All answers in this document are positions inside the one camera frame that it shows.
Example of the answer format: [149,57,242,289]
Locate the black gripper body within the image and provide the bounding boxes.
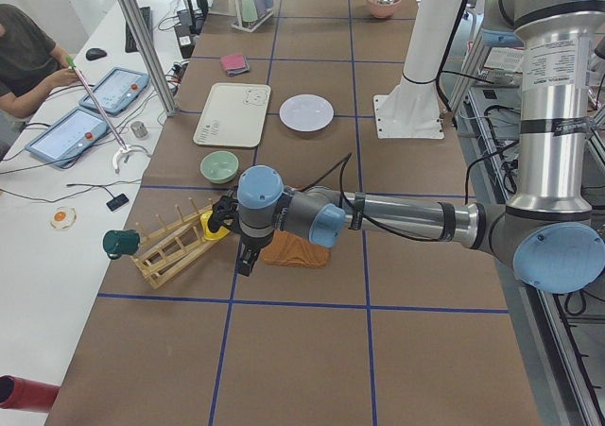
[240,234,273,252]

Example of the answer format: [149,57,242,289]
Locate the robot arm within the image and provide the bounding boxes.
[233,0,604,294]

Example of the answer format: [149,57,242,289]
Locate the cream bear tray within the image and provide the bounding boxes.
[192,82,271,148]

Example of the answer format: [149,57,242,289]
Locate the wooden cutting board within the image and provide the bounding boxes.
[260,224,331,269]

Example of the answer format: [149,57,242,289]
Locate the yellow mug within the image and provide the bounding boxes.
[199,211,232,243]

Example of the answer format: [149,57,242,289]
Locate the green bowl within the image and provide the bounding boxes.
[199,150,239,184]

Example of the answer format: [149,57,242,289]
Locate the wooden dish rack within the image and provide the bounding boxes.
[130,198,229,289]

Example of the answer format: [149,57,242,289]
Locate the dark green mug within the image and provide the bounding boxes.
[102,230,141,260]

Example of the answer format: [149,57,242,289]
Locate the small black device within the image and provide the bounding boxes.
[106,194,130,212]

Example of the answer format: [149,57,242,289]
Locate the white plate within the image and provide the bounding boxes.
[279,94,335,132]

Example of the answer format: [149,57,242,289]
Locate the reacher grabber stick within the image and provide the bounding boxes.
[65,55,151,174]

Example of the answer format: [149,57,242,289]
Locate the metal cylinder weight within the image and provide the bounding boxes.
[130,121,148,139]

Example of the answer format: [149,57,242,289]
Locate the pink and grey cloths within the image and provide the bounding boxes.
[220,53,250,77]

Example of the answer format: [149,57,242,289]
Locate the fried egg toy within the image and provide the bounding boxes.
[50,207,77,230]

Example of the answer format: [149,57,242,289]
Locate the far blue teach pendant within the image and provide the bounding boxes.
[93,67,149,116]

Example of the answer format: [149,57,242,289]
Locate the blue teach pendant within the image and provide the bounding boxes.
[93,67,149,116]
[25,108,109,167]

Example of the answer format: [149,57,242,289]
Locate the near blue teach pendant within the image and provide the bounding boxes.
[25,108,109,167]

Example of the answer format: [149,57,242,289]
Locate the green cup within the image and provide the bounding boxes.
[241,0,258,26]

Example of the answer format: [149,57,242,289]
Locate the black keyboard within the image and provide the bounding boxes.
[124,6,153,53]

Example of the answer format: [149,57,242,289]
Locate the white cup rack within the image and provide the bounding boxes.
[229,0,275,33]

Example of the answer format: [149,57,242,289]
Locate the black computer mouse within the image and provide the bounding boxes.
[85,47,108,61]

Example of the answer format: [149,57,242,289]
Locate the purple cup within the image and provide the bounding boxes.
[253,0,269,18]

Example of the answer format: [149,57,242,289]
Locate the red cylinder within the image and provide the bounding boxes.
[1,375,60,413]

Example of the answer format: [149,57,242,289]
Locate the pink bowl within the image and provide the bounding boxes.
[365,0,403,19]

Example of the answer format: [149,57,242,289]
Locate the seated person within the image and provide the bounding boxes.
[1,4,79,120]

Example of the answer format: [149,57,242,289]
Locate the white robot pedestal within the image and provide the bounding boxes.
[373,0,467,140]

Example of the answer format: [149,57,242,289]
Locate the aluminium frame post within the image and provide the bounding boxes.
[117,0,177,117]

